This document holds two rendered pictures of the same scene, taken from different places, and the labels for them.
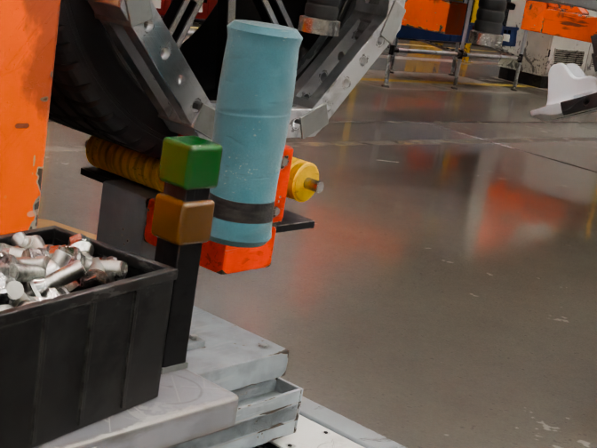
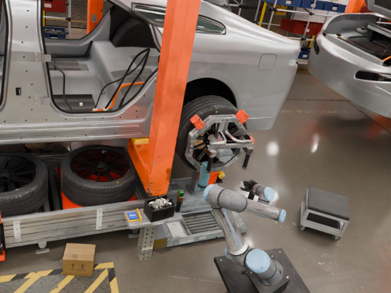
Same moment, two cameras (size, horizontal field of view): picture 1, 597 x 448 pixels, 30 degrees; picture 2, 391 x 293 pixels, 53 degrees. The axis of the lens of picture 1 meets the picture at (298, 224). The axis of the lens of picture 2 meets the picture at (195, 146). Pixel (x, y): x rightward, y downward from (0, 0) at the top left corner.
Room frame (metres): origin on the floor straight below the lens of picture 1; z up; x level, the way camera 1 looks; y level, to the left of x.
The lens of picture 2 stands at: (-1.25, -0.84, 2.51)
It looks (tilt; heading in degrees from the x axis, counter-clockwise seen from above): 31 degrees down; 22
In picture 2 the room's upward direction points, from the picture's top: 12 degrees clockwise
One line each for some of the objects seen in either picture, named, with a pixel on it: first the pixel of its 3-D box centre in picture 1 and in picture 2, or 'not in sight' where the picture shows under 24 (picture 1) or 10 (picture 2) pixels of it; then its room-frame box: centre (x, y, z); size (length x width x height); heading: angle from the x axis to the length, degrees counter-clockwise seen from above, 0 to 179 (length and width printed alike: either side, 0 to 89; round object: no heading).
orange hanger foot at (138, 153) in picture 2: not in sight; (145, 149); (1.19, 0.61, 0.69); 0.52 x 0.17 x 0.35; 51
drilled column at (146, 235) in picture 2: not in sight; (146, 237); (0.77, 0.24, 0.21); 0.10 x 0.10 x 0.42; 51
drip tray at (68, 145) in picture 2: not in sight; (46, 147); (1.38, 1.96, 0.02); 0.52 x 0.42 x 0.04; 136
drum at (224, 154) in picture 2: not in sight; (220, 149); (1.43, 0.03, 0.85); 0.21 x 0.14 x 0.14; 51
